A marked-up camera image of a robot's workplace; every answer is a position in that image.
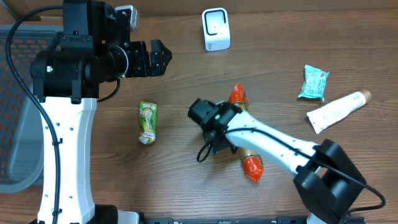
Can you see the teal snack packet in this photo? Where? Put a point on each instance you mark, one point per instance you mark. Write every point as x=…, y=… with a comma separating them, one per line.
x=314, y=84

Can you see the green juice pouch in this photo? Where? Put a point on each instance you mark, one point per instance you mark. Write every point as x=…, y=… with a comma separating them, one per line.
x=148, y=121

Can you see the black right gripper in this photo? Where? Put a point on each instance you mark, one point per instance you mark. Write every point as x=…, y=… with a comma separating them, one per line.
x=218, y=144

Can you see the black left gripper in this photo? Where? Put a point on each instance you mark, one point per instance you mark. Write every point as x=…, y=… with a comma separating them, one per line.
x=147, y=58

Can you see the white barcode scanner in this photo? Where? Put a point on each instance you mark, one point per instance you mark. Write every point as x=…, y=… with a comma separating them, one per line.
x=216, y=29

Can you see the white tube with gold cap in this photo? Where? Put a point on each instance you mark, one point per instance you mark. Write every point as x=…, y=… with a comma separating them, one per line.
x=337, y=110

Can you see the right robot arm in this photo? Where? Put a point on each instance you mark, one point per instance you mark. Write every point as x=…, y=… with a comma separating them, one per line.
x=325, y=177

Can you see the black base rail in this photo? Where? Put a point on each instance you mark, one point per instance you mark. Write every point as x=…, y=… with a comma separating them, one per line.
x=278, y=220

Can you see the grey plastic basket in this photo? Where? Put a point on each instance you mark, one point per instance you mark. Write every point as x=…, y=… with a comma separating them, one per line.
x=22, y=143

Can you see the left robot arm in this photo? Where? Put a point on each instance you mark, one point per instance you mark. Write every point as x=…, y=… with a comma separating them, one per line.
x=94, y=47

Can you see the orange spaghetti packet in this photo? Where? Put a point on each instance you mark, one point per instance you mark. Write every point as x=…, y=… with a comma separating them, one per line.
x=252, y=162

